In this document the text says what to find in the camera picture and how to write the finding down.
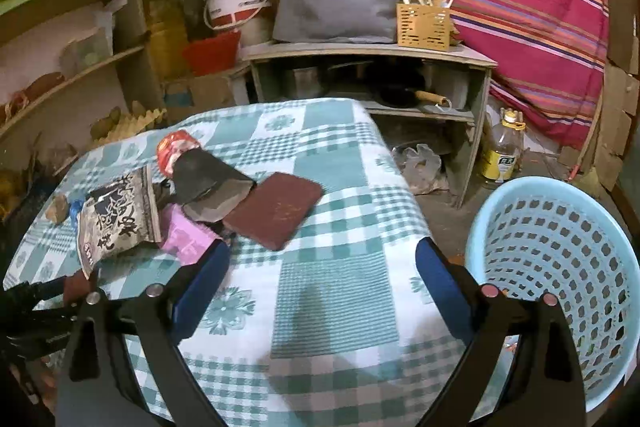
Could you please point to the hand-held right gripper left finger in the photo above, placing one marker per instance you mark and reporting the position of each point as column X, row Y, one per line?
column 200, row 292

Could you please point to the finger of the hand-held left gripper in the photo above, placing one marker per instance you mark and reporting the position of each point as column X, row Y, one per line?
column 35, row 293
column 30, row 332

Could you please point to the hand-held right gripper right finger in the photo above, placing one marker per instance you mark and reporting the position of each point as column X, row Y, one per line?
column 442, row 292

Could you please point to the pink packet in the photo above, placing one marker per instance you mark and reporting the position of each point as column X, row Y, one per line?
column 187, row 237

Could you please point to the black pouch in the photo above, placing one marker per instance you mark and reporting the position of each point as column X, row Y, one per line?
column 210, row 184

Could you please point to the black and white snack bag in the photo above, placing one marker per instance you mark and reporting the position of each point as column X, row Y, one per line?
column 117, row 222

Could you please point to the maroon booklet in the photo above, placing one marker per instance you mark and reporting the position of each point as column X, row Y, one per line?
column 275, row 212

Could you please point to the light blue plastic basket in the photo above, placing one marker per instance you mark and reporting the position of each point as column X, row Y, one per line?
column 565, row 267

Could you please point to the red snack packet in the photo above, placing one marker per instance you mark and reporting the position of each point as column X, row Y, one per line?
column 172, row 149

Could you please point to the brown stone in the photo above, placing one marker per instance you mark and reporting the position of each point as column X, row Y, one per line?
column 57, row 209

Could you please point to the green checked tablecloth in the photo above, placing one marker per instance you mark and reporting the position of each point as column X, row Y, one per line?
column 325, row 292

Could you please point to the clear plastic bag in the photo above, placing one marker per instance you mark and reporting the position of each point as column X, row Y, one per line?
column 420, row 164

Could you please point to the oil bottle with yellow cap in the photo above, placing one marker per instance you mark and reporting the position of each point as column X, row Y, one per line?
column 500, row 157

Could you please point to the yellow egg carton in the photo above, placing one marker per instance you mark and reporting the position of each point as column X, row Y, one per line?
column 140, row 119

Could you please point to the cardboard box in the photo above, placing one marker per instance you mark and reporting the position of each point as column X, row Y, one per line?
column 210, row 94

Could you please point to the small steel pot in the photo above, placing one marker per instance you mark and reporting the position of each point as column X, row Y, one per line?
column 302, row 83

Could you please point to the red plastic basket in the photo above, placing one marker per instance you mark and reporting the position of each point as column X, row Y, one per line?
column 210, row 54

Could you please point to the low wooden cabinet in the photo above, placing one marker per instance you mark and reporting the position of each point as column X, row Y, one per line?
column 365, row 53

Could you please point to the yellow chopstick holder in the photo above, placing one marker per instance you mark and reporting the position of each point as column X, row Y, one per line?
column 424, row 29

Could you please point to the yellow oil jug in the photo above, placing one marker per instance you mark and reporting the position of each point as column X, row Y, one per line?
column 165, row 27

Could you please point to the white plastic bucket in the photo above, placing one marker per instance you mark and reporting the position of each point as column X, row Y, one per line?
column 235, row 2

